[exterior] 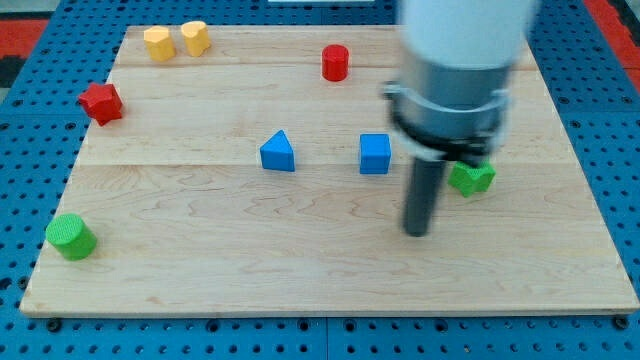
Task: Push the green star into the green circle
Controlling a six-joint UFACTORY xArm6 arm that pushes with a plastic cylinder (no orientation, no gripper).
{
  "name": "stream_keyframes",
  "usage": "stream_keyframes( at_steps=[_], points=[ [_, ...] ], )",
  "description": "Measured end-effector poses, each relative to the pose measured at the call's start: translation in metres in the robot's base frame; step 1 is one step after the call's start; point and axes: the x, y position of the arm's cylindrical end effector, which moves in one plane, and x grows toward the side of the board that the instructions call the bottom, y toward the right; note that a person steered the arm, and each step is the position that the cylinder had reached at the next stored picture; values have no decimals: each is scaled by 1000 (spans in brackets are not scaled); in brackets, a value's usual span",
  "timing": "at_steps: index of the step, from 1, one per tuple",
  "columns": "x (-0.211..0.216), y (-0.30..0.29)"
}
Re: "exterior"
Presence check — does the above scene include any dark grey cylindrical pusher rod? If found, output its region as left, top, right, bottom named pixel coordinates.
left=402, top=158, right=446, bottom=237

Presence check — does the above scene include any yellow heart block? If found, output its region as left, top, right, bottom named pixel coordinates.
left=180, top=21, right=211, bottom=57

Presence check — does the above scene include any green star block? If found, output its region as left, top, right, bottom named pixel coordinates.
left=447, top=162, right=496, bottom=197

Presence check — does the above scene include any red cylinder block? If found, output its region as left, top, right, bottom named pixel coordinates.
left=321, top=44, right=349, bottom=82

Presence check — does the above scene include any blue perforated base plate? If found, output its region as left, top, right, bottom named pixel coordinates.
left=1, top=1, right=639, bottom=359

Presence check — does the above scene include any blue triangle block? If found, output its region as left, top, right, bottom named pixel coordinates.
left=259, top=130, right=295, bottom=172

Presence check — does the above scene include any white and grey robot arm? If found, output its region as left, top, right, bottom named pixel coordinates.
left=383, top=0, right=540, bottom=237

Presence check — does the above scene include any red star block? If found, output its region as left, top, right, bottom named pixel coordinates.
left=78, top=83, right=123, bottom=126

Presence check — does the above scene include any yellow pentagon block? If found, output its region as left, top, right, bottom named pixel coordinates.
left=143, top=26, right=176, bottom=62

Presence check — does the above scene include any light wooden board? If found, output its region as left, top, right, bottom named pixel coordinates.
left=20, top=26, right=639, bottom=318

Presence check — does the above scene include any green cylinder block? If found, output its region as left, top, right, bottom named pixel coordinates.
left=45, top=213, right=98, bottom=261

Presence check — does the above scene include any blue cube block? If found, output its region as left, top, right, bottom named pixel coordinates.
left=359, top=133, right=392, bottom=175

